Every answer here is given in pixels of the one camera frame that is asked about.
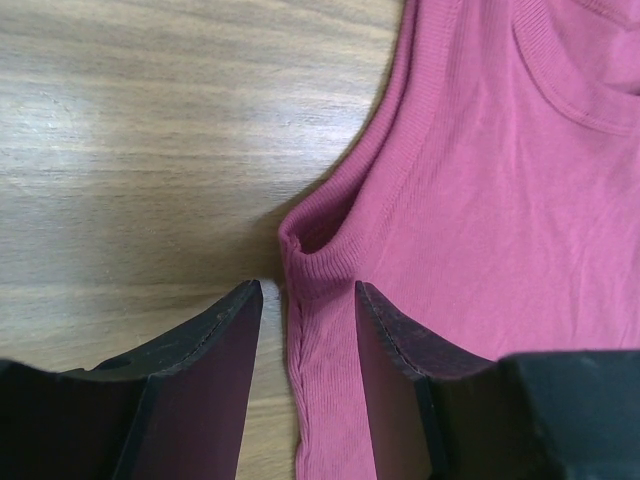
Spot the maroon tank top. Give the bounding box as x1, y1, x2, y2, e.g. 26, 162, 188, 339
279, 1, 639, 479

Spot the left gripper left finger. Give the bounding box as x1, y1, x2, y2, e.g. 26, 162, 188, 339
1, 280, 263, 479

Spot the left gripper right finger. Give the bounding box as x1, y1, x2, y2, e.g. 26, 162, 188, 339
355, 282, 639, 479

